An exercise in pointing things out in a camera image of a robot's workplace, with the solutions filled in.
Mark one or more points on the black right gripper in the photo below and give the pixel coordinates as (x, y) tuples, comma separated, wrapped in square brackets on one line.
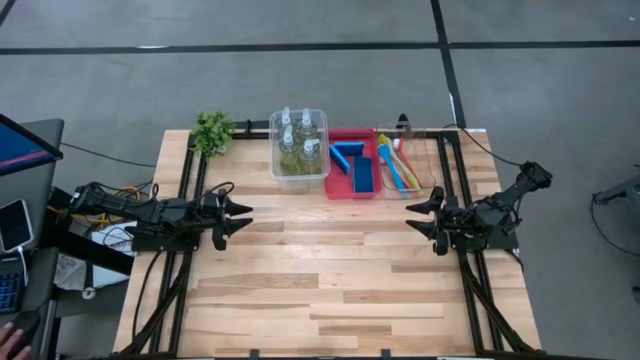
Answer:
[(457, 217)]

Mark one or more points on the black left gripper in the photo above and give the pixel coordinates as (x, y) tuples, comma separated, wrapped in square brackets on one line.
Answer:
[(207, 215)]

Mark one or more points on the blue dish brush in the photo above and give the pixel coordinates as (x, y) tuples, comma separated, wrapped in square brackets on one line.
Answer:
[(392, 172)]

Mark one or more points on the yellow-green dish brush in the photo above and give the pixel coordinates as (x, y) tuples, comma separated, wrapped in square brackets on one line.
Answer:
[(382, 140)]

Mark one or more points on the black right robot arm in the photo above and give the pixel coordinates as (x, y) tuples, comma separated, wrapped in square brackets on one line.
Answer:
[(520, 192)]

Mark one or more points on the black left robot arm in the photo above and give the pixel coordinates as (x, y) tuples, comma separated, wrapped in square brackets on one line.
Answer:
[(125, 207)]

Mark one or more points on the tall clear plastic bin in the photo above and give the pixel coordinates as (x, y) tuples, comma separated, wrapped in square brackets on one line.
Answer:
[(300, 184)]

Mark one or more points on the green potted plant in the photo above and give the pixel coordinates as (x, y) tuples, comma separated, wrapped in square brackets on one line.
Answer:
[(212, 132)]

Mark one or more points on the red translucent plastic bin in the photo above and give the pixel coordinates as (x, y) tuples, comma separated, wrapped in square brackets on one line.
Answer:
[(335, 187)]

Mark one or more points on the black plastic clamp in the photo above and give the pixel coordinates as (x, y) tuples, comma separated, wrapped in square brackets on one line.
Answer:
[(385, 354), (255, 354)]

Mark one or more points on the white round cap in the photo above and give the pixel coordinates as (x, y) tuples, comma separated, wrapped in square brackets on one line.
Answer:
[(89, 293)]

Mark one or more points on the white paper sheets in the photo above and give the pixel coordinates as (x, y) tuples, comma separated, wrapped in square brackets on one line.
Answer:
[(75, 272)]

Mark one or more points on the black desk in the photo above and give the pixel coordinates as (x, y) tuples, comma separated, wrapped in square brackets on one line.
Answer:
[(50, 200)]

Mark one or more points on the grey metal stand leg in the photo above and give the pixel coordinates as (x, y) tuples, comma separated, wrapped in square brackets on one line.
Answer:
[(620, 190)]

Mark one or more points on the smartphone with white case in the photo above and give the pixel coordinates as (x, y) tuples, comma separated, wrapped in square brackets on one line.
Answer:
[(14, 225)]

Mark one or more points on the open laptop blue screen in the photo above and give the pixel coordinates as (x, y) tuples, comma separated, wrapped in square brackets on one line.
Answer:
[(20, 150)]

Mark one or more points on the black computer mouse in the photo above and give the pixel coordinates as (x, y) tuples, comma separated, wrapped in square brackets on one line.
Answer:
[(29, 321)]

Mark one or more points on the black backlit keyboard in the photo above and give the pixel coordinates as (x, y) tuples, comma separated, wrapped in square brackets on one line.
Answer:
[(9, 292)]

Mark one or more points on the person's hand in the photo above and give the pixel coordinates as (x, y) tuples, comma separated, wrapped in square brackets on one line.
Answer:
[(9, 342)]

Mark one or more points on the black aluminium table frame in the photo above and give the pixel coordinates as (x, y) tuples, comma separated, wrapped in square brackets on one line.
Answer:
[(256, 135)]

